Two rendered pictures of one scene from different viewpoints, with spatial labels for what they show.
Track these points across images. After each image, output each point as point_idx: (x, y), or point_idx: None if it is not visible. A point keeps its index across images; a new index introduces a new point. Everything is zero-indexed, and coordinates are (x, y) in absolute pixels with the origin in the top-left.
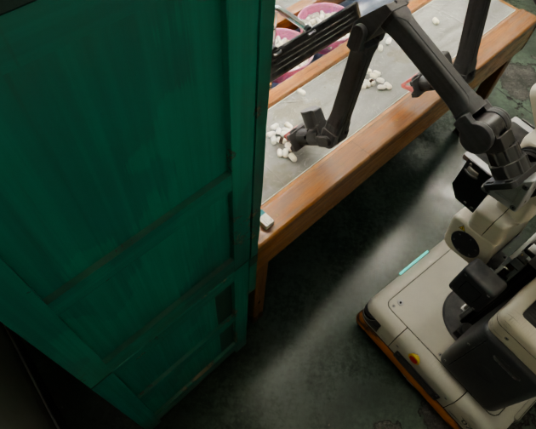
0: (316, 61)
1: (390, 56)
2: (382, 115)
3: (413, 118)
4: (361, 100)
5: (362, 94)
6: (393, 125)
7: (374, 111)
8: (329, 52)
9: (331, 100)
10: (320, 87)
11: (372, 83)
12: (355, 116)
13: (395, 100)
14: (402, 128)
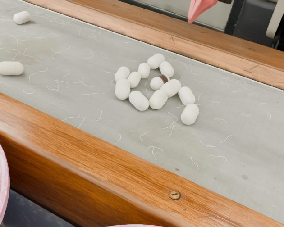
0: (162, 206)
1: (37, 61)
2: (254, 66)
3: (228, 34)
4: (228, 101)
5: (203, 99)
6: (269, 53)
7: (239, 82)
8: (82, 170)
9: (282, 154)
10: (254, 189)
11: (169, 79)
12: None
13: (186, 59)
14: (263, 45)
